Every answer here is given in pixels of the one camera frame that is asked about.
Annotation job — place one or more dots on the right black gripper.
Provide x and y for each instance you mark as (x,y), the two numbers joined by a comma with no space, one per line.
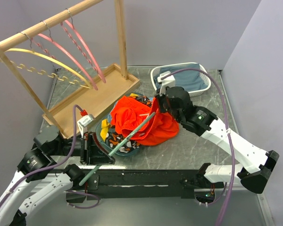
(160,98)

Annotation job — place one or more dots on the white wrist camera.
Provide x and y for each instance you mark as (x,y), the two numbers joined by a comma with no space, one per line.
(84,123)
(164,81)

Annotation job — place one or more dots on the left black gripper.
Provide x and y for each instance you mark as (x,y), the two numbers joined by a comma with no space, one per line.
(92,152)

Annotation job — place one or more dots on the patterned black orange shorts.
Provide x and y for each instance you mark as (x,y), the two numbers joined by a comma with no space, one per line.
(140,98)

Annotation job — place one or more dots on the blue-grey cloth in basket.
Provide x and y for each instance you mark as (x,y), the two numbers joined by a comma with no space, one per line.
(191,80)

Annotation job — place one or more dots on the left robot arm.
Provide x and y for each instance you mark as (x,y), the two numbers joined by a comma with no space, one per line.
(17,203)

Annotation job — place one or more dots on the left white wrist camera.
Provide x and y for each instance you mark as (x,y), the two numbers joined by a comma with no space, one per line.
(84,123)

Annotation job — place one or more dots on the green hanger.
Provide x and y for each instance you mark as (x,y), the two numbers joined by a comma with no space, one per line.
(110,154)

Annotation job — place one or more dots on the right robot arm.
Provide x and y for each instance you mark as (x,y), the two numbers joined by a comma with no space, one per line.
(252,167)

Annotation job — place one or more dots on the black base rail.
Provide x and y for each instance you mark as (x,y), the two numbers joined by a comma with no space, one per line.
(151,183)

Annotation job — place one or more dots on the pink hanger right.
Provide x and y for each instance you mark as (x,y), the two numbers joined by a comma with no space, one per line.
(83,48)

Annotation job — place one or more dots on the white plastic basket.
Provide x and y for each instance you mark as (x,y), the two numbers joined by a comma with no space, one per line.
(202,77)

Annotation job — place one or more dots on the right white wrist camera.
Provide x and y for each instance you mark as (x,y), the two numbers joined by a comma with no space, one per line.
(164,81)

